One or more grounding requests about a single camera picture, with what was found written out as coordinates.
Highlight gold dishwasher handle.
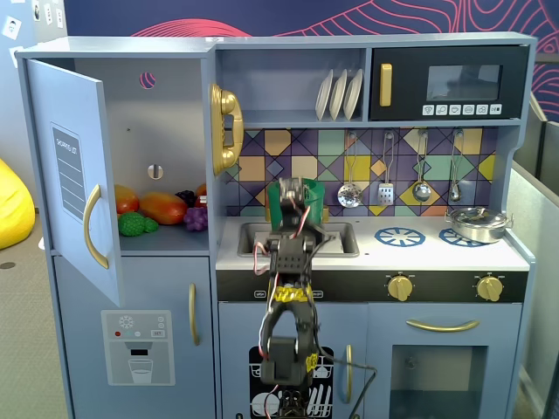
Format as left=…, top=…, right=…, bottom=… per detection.
left=343, top=344, right=355, bottom=405

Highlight purple toy grapes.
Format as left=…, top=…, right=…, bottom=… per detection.
left=183, top=206, right=209, bottom=232

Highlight black cable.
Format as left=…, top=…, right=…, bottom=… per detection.
left=320, top=346, right=379, bottom=419

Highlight grey toy sink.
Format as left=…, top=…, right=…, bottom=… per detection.
left=237, top=221, right=361, bottom=259

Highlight gold fridge door handle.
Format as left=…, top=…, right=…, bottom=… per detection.
left=83, top=183, right=111, bottom=271

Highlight green plastic container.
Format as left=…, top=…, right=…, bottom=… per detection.
left=266, top=187, right=325, bottom=232

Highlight white photo paper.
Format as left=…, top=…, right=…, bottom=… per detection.
left=1, top=16, right=24, bottom=38

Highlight gold freezer door handle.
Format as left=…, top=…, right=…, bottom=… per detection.
left=188, top=282, right=202, bottom=347

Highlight grey office partition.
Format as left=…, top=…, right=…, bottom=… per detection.
left=507, top=156, right=559, bottom=419

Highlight red yellow toy peach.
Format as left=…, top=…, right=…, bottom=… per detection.
left=114, top=183, right=141, bottom=216

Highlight steel pot lid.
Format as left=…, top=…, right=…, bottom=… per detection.
left=449, top=206, right=508, bottom=229

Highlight gold microwave handle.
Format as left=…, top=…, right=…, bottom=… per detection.
left=378, top=63, right=393, bottom=108

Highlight gold toy telephone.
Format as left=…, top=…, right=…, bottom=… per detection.
left=209, top=82, right=245, bottom=177

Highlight steel toy pot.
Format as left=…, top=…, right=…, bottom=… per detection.
left=445, top=211, right=514, bottom=244

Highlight steel skimmer spoon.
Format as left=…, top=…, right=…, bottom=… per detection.
left=336, top=130, right=364, bottom=209

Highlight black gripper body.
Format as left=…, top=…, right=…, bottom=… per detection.
left=278, top=176, right=312, bottom=216

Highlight blue dishwasher door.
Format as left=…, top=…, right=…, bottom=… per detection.
left=217, top=301, right=370, bottom=419

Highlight green bumpy toy fruit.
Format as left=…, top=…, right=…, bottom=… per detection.
left=117, top=211, right=160, bottom=238

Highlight gold oven handle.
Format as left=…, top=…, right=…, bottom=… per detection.
left=405, top=319, right=481, bottom=333

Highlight yellow bean bag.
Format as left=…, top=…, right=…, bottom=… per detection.
left=0, top=157, right=36, bottom=251

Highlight gold stove knob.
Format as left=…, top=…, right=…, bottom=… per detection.
left=387, top=275, right=414, bottom=303
left=475, top=275, right=505, bottom=303

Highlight black microwave door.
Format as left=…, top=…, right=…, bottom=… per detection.
left=369, top=45, right=531, bottom=122

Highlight blue oven door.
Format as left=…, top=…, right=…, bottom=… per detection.
left=367, top=302, right=523, bottom=419

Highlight blue freezer door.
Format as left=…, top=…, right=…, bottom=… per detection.
left=52, top=254, right=217, bottom=419

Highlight steel slotted spatula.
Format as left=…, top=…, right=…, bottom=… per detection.
left=377, top=130, right=397, bottom=206

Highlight steel ladle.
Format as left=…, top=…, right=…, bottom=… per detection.
left=412, top=129, right=433, bottom=203

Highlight white toy plate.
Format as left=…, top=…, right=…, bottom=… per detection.
left=314, top=69, right=335, bottom=121
left=342, top=68, right=364, bottom=121
left=328, top=68, right=349, bottom=122

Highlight blue fridge door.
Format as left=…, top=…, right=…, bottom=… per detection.
left=25, top=58, right=124, bottom=309

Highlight orange toy mango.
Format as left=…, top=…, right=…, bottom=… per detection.
left=138, top=191, right=190, bottom=226

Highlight blue toy kitchen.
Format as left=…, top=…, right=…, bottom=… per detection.
left=15, top=32, right=538, bottom=419

